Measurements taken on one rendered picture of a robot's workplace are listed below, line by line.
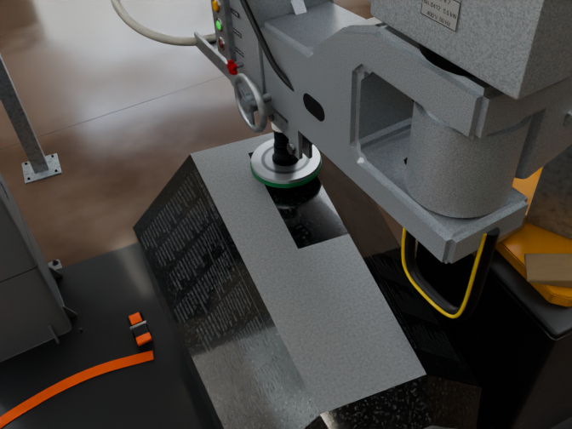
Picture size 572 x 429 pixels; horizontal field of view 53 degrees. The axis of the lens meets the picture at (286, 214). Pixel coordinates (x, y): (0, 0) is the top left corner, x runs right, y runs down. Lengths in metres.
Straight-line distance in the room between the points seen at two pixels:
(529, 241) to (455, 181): 0.82
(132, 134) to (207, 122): 0.46
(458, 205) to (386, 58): 0.28
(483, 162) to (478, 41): 0.25
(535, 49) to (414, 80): 0.25
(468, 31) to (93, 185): 2.74
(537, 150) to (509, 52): 0.38
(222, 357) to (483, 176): 0.85
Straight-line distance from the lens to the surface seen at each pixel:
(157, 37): 1.96
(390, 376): 1.33
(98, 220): 3.09
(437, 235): 1.05
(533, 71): 0.76
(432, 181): 1.01
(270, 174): 1.70
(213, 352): 1.56
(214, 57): 1.84
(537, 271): 1.70
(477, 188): 1.01
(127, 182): 3.27
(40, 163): 3.49
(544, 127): 1.08
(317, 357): 1.35
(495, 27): 0.76
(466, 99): 0.87
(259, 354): 1.43
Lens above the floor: 2.01
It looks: 44 degrees down
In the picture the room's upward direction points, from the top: 4 degrees counter-clockwise
